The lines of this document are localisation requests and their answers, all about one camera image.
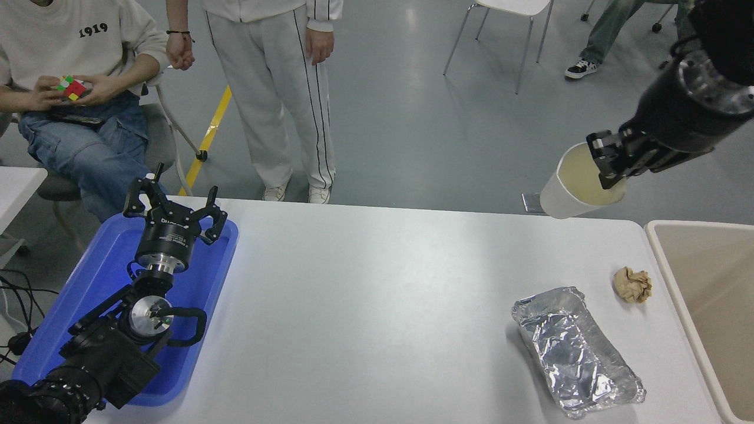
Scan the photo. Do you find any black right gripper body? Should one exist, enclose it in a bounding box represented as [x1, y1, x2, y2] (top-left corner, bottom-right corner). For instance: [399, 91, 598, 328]
[619, 59, 754, 155]

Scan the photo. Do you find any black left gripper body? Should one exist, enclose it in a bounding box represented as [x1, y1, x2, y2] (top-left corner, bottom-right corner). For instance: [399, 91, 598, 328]
[134, 213, 204, 269]

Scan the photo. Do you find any white paper cup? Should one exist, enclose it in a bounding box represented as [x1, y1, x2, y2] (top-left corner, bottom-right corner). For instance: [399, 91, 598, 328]
[539, 143, 628, 220]

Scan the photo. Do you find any colourful puzzle cube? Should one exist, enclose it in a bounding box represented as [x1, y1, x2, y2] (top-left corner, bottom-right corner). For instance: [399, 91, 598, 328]
[56, 75, 88, 102]

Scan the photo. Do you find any seated person's left hand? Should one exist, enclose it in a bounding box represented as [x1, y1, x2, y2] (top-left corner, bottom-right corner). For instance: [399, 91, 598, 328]
[74, 75, 123, 107]

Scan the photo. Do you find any standing person's right hand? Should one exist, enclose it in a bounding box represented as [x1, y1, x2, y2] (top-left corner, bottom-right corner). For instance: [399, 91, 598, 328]
[166, 32, 196, 72]

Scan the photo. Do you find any seated person's right hand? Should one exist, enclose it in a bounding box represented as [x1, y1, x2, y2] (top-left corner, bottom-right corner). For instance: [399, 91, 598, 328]
[28, 75, 68, 110]

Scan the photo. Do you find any standing person's left hand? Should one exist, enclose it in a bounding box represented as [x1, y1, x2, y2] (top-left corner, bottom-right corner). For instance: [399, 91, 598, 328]
[306, 28, 336, 66]

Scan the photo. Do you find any blue plastic tray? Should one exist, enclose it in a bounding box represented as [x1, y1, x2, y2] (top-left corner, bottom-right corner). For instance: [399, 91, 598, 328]
[12, 213, 239, 408]

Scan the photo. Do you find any office chair with casters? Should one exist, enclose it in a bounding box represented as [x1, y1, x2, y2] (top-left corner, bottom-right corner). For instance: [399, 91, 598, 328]
[581, 0, 678, 71]

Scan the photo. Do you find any flat black device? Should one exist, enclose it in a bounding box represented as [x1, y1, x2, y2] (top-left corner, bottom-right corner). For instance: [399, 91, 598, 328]
[48, 112, 104, 128]

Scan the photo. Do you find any crumpled tan paper ball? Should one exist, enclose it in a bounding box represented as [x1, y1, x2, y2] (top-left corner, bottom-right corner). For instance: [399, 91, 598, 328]
[612, 266, 653, 304]

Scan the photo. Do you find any white side table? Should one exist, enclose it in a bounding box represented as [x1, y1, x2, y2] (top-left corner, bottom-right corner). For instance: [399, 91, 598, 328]
[0, 167, 48, 269]

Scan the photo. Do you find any standing person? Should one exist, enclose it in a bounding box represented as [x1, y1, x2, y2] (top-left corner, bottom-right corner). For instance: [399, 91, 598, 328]
[166, 0, 344, 204]

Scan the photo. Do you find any large pale bin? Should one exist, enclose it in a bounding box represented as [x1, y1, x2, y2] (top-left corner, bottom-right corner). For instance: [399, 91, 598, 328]
[644, 219, 754, 424]

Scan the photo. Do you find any seated person with cube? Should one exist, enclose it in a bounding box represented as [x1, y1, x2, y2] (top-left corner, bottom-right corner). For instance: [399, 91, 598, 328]
[0, 0, 170, 223]

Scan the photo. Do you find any white chair with metal legs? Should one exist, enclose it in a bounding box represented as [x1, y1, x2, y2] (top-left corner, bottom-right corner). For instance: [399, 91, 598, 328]
[443, 0, 555, 95]

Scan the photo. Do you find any crumpled foil tray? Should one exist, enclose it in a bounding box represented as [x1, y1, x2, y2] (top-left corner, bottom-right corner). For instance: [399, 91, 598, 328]
[511, 287, 646, 419]

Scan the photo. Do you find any grey chair with white frame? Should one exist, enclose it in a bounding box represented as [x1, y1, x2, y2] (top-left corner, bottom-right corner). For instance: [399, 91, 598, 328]
[37, 71, 209, 254]

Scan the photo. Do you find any black cable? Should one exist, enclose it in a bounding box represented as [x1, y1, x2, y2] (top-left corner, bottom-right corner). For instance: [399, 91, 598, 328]
[0, 269, 59, 366]

